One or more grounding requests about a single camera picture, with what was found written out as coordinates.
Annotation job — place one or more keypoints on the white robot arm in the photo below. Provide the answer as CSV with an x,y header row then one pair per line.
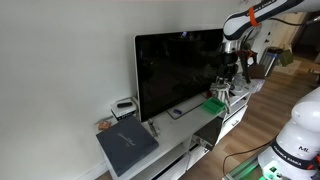
x,y
294,153

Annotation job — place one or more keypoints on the white set-top box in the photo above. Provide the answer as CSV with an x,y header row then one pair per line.
x,y
120,113

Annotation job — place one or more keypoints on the green plastic lunch box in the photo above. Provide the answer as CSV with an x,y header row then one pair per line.
x,y
213,105

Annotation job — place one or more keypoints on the dark grey flat box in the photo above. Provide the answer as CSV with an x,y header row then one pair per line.
x,y
126,143

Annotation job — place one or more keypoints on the brown cardboard box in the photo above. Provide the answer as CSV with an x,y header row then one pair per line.
x,y
256,71

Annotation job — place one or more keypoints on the black flat screen television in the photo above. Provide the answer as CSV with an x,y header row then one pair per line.
x,y
174,67

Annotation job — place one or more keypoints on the blue small object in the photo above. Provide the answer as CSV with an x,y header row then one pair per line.
x,y
177,111

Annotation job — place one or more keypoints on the black remote control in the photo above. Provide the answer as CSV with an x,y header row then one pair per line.
x,y
124,104

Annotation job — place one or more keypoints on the white tv stand cabinet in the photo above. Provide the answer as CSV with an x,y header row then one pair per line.
x,y
177,152

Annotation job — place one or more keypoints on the grey white work gloves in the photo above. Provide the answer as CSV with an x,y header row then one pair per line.
x,y
221,92

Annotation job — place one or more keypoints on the black open cabinet door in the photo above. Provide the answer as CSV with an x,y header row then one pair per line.
x,y
208,135

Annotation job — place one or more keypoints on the small brown wooden object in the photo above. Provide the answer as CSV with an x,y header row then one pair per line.
x,y
104,125

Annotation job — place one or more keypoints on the green bag on rack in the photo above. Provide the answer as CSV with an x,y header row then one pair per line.
x,y
286,57

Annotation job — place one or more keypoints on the white tv base plate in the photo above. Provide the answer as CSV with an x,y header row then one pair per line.
x,y
186,106

